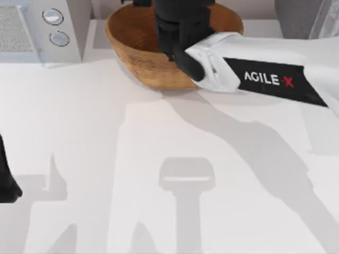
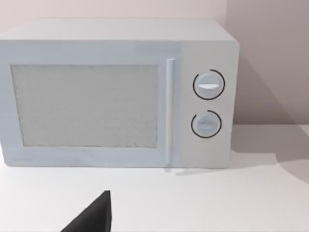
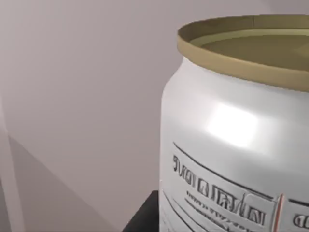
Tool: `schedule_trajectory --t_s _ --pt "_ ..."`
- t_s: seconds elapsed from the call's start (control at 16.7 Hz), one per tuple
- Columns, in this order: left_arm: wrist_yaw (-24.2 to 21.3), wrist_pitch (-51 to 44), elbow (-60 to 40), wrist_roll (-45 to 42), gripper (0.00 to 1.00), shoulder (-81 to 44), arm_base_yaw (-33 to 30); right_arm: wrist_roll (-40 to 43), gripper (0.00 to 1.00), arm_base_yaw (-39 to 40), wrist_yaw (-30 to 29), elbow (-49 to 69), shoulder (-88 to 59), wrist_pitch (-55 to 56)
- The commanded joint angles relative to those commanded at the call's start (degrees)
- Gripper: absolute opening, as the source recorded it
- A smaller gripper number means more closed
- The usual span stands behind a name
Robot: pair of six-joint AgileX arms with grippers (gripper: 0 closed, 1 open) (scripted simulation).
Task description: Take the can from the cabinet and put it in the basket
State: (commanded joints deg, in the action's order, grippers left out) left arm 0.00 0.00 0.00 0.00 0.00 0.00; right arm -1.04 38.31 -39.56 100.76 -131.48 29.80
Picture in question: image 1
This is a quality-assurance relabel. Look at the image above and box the wooden bowl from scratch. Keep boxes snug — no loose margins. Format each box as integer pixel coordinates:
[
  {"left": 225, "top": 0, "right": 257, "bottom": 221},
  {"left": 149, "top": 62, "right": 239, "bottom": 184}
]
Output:
[{"left": 105, "top": 3, "right": 244, "bottom": 91}]

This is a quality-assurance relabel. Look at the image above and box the pale microwave oven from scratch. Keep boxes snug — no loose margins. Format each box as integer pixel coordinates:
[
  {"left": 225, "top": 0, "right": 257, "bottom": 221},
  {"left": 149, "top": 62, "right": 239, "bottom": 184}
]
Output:
[{"left": 0, "top": 0, "right": 92, "bottom": 64}]

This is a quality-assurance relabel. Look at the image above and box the small silver microwave knob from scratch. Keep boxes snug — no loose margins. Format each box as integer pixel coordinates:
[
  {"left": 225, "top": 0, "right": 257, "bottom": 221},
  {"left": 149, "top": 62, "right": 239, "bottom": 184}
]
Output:
[{"left": 49, "top": 30, "right": 70, "bottom": 47}]

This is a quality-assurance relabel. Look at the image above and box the large silver microwave knob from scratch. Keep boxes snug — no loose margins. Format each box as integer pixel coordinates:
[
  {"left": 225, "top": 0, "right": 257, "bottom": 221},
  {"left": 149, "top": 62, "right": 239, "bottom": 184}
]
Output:
[{"left": 42, "top": 8, "right": 65, "bottom": 26}]

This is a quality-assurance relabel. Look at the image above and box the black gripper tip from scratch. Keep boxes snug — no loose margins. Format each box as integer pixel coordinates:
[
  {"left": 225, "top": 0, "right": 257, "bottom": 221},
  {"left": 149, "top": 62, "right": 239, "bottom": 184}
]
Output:
[{"left": 0, "top": 133, "right": 23, "bottom": 205}]

